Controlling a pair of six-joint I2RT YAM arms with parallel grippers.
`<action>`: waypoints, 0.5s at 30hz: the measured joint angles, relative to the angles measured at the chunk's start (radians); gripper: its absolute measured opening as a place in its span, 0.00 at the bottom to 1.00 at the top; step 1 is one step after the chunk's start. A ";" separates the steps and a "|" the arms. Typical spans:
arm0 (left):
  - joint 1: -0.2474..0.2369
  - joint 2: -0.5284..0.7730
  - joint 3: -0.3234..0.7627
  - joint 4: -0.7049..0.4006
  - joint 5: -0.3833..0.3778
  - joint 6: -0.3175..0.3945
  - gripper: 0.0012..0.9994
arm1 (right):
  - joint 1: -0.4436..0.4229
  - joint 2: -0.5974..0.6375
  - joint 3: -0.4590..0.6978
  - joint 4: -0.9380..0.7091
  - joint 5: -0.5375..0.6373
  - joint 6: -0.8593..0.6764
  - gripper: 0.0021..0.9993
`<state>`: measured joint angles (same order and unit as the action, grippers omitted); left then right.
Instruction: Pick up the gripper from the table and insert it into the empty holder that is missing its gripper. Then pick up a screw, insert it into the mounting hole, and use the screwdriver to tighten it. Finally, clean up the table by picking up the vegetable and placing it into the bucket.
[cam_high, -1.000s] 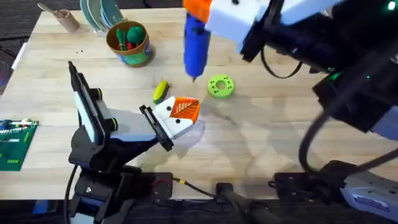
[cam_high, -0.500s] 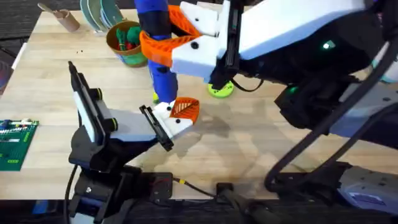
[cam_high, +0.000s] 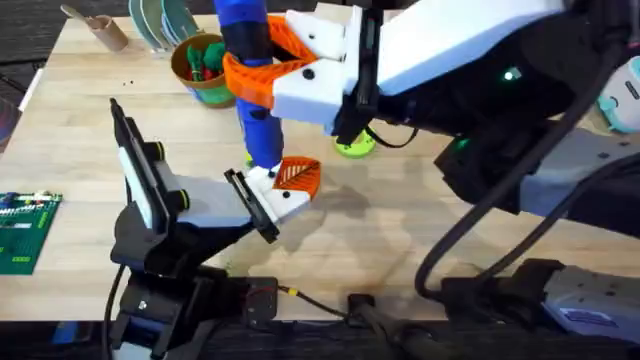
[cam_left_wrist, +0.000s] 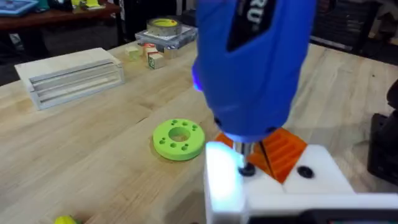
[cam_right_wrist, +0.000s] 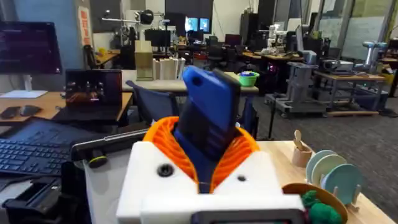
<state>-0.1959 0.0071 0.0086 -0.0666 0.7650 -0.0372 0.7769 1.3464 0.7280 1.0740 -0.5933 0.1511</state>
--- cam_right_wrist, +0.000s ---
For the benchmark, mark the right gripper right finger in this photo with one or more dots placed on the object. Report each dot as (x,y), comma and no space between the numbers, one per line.
(248,174)

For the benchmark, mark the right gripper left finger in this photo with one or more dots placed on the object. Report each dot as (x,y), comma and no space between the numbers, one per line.
(146,177)

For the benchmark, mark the silver background robot arm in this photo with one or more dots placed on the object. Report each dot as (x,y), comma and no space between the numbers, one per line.
(371,53)

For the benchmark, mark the wooden cup with spoon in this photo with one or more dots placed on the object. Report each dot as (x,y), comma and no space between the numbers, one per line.
(301,155)

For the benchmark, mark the pale green plate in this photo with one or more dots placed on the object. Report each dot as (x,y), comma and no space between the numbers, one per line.
(312,165)
(328,165)

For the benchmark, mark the blue office chair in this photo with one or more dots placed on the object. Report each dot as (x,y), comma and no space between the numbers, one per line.
(152,104)

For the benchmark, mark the brown tub with green toys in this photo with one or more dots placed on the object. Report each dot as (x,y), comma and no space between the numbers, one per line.
(323,211)

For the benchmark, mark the green bowl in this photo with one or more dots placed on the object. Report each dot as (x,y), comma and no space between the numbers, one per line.
(248,80)

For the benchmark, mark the teal plate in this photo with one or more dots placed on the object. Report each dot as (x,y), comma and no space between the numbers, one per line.
(343,183)

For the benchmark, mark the black laptop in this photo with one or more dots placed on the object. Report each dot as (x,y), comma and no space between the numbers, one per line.
(93,90)

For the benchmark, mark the grey wheeled cart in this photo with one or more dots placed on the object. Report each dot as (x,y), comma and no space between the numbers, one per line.
(301,87)

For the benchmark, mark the black device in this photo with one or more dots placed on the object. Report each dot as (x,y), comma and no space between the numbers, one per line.
(40,199)

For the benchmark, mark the small wooden peg rack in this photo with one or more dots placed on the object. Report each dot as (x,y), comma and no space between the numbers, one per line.
(356,194)

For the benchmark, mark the black keyboard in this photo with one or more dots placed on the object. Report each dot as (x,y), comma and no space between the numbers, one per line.
(31,155)

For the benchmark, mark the cardboard box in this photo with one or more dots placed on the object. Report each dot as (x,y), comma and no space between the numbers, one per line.
(143,59)

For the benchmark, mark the black computer mouse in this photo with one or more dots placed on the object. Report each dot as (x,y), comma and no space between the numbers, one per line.
(30,110)

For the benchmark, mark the white paper sheet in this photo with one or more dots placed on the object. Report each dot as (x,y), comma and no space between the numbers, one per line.
(23,94)

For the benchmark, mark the black computer monitor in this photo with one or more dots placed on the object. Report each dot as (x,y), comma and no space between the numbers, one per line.
(28,46)

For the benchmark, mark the metal frame table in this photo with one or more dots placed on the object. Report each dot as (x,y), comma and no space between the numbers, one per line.
(348,77)

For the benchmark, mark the orange wall sign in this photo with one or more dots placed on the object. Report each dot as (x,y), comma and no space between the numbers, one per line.
(84,26)

